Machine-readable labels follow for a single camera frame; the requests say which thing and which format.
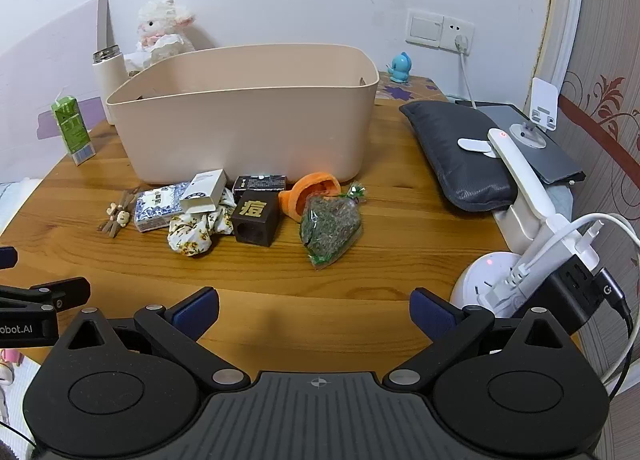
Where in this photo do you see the pink white toy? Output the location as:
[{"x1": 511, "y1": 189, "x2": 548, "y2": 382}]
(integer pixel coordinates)
[{"x1": 0, "y1": 347, "x2": 23, "y2": 382}]

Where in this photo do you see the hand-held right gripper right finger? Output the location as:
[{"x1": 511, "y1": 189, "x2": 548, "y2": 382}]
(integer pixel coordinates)
[{"x1": 382, "y1": 287, "x2": 572, "y2": 388}]

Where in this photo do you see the white wall socket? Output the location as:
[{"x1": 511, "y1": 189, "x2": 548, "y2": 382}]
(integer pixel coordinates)
[{"x1": 440, "y1": 15, "x2": 476, "y2": 55}]

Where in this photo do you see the beige plastic storage bin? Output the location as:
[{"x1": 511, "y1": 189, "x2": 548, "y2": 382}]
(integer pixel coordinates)
[{"x1": 105, "y1": 44, "x2": 380, "y2": 186}]

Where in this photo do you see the dark brown wooden cube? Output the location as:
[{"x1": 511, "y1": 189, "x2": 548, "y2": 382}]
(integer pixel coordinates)
[{"x1": 231, "y1": 190, "x2": 281, "y2": 247}]

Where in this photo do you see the white desk lamp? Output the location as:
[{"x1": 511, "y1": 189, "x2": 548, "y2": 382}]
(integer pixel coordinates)
[{"x1": 457, "y1": 127, "x2": 558, "y2": 255}]

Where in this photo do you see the green drink carton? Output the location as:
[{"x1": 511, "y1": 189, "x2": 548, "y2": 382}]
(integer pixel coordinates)
[{"x1": 50, "y1": 95, "x2": 96, "y2": 167}]

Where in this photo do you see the white plush sheep toy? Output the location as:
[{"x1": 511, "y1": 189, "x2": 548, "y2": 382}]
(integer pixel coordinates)
[{"x1": 125, "y1": 0, "x2": 198, "y2": 75}]

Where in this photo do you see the dark grey pouch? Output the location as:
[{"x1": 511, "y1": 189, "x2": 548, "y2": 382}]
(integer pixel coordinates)
[{"x1": 399, "y1": 100, "x2": 518, "y2": 213}]

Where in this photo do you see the white wall switch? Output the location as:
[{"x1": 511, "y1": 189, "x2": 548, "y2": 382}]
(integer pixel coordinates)
[{"x1": 405, "y1": 9, "x2": 445, "y2": 48}]

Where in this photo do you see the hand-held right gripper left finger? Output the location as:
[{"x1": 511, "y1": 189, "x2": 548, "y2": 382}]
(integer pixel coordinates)
[{"x1": 59, "y1": 287, "x2": 252, "y2": 388}]

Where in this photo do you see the small bear keychain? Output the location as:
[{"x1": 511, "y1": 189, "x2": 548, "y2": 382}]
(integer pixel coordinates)
[{"x1": 97, "y1": 187, "x2": 141, "y2": 239}]

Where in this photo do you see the black plug with cable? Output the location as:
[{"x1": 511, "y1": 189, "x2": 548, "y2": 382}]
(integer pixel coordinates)
[{"x1": 595, "y1": 267, "x2": 633, "y2": 376}]

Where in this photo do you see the purple floral mat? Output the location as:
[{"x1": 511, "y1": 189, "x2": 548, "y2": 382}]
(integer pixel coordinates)
[{"x1": 375, "y1": 71, "x2": 446, "y2": 103}]

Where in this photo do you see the black charger adapter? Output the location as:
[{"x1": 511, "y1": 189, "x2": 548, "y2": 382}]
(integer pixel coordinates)
[{"x1": 510, "y1": 260, "x2": 603, "y2": 333}]

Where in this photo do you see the small black box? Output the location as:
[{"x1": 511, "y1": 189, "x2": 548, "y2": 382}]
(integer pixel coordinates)
[{"x1": 232, "y1": 174, "x2": 288, "y2": 192}]

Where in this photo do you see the blue figurine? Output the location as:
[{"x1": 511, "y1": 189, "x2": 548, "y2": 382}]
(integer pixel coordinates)
[{"x1": 386, "y1": 52, "x2": 412, "y2": 83}]

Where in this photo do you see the small white box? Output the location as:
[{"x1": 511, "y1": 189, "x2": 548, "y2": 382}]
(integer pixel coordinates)
[{"x1": 179, "y1": 169, "x2": 227, "y2": 215}]

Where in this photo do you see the grey tablet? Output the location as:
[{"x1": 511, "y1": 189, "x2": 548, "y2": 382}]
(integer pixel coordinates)
[{"x1": 472, "y1": 102, "x2": 587, "y2": 186}]

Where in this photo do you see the light blue bedding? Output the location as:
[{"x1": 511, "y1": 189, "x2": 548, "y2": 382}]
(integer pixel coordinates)
[{"x1": 0, "y1": 179, "x2": 45, "y2": 236}]

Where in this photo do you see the blue white patterned box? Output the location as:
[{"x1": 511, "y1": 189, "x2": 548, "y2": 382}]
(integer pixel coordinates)
[{"x1": 132, "y1": 182, "x2": 193, "y2": 233}]

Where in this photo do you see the white phone stand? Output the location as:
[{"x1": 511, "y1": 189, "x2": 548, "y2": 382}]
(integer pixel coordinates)
[{"x1": 510, "y1": 77, "x2": 561, "y2": 148}]

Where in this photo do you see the white plug with cable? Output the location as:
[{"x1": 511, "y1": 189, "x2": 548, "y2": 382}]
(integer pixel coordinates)
[{"x1": 452, "y1": 34, "x2": 479, "y2": 106}]

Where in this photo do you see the white round power strip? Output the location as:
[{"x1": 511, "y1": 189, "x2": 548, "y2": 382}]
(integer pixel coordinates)
[{"x1": 449, "y1": 251, "x2": 531, "y2": 321}]

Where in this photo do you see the white thermos bottle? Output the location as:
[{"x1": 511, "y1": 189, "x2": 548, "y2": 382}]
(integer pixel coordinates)
[{"x1": 91, "y1": 45, "x2": 128, "y2": 126}]

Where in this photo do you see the bag of dried green herbs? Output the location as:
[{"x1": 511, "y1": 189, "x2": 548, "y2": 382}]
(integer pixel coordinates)
[{"x1": 299, "y1": 181, "x2": 367, "y2": 271}]

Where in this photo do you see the floral cloth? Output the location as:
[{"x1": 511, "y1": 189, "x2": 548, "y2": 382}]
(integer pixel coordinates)
[{"x1": 166, "y1": 187, "x2": 237, "y2": 258}]

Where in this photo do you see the white charger adapter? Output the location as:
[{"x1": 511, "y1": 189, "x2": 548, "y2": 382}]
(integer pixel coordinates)
[{"x1": 475, "y1": 220, "x2": 603, "y2": 313}]

